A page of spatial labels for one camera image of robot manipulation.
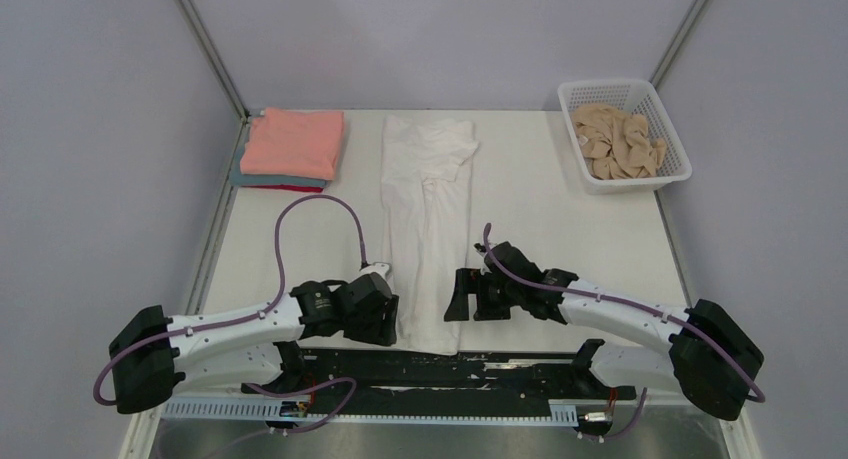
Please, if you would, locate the left aluminium corner post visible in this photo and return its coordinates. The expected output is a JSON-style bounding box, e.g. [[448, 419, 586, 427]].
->
[[175, 0, 250, 122]]

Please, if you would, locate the folded red t-shirt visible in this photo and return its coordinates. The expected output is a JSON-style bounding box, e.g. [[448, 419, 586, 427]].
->
[[245, 184, 324, 194]]

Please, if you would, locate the right aluminium corner post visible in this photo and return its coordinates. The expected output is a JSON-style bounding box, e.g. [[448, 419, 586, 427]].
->
[[649, 0, 711, 89]]

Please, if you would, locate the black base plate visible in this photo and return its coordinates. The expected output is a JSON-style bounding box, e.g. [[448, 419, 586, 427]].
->
[[263, 344, 612, 416]]

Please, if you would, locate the aluminium corner post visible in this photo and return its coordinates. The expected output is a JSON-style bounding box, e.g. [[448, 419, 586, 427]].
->
[[649, 0, 711, 89], [175, 0, 250, 122]]

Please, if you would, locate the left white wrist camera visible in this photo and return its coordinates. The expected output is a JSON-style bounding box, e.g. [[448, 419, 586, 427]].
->
[[359, 262, 391, 279]]

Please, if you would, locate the folded pink t-shirt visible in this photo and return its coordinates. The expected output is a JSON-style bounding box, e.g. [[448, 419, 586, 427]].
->
[[240, 108, 345, 181]]

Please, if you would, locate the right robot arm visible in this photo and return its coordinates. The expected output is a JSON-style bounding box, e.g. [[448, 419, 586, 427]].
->
[[443, 242, 765, 421]]

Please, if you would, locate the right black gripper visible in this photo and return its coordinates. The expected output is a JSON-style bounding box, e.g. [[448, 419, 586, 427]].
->
[[444, 269, 522, 323]]

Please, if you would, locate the white plastic basket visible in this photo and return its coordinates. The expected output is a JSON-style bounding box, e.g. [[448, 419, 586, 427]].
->
[[558, 79, 692, 195]]

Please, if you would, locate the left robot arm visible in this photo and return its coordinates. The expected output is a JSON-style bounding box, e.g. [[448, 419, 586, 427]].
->
[[108, 269, 399, 414]]

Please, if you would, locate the beige crumpled t-shirt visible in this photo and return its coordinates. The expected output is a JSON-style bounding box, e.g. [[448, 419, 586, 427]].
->
[[570, 103, 668, 180]]

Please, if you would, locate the white slotted cable duct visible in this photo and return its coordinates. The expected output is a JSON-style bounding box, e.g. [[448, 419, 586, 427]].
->
[[161, 396, 578, 427]]

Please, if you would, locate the white t-shirt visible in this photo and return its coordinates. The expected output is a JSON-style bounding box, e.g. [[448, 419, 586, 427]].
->
[[380, 115, 479, 355]]

